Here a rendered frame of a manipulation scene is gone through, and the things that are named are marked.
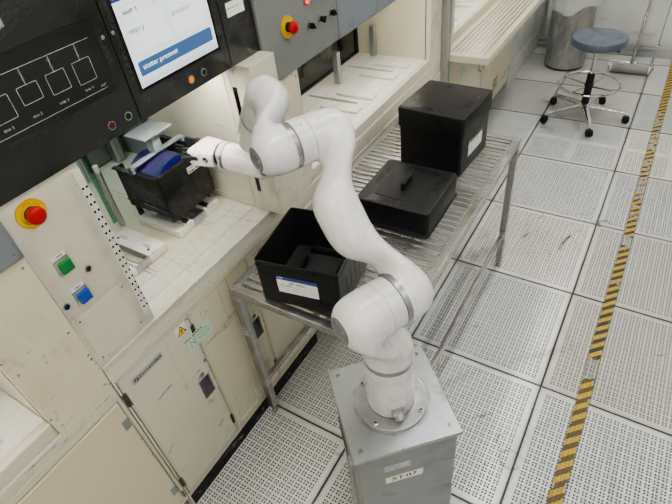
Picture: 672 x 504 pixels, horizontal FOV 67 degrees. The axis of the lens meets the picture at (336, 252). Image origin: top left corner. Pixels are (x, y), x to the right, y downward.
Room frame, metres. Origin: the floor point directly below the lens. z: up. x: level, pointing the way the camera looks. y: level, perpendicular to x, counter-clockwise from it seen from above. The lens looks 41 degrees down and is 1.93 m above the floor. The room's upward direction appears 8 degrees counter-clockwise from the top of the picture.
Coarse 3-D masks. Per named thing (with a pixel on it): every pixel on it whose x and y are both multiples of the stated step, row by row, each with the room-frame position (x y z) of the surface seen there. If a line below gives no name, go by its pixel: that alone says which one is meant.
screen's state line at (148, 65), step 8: (200, 32) 1.40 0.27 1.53; (208, 32) 1.43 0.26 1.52; (184, 40) 1.36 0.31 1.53; (192, 40) 1.38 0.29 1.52; (200, 40) 1.40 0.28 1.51; (208, 40) 1.42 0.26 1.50; (168, 48) 1.31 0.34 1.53; (176, 48) 1.33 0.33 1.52; (184, 48) 1.35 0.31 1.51; (192, 48) 1.37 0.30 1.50; (152, 56) 1.27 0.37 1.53; (160, 56) 1.28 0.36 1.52; (168, 56) 1.30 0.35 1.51; (176, 56) 1.32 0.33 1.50; (144, 64) 1.24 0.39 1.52; (152, 64) 1.26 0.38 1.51; (160, 64) 1.28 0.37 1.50; (144, 72) 1.24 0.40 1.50
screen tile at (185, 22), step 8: (168, 0) 1.35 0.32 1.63; (176, 0) 1.37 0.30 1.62; (184, 0) 1.39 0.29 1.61; (200, 0) 1.43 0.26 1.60; (168, 8) 1.34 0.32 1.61; (200, 8) 1.42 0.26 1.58; (184, 16) 1.37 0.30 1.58; (192, 16) 1.40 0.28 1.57; (200, 16) 1.42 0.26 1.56; (176, 24) 1.35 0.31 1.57; (184, 24) 1.37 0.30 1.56; (192, 24) 1.39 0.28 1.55; (200, 24) 1.41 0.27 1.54; (176, 32) 1.34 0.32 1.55; (184, 32) 1.36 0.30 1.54
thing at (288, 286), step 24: (288, 216) 1.38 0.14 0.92; (312, 216) 1.37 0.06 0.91; (288, 240) 1.35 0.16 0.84; (312, 240) 1.38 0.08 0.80; (264, 264) 1.15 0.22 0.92; (288, 264) 1.30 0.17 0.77; (312, 264) 1.29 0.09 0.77; (336, 264) 1.27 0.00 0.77; (360, 264) 1.20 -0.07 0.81; (264, 288) 1.16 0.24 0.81; (288, 288) 1.12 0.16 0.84; (312, 288) 1.08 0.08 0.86; (336, 288) 1.04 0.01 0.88
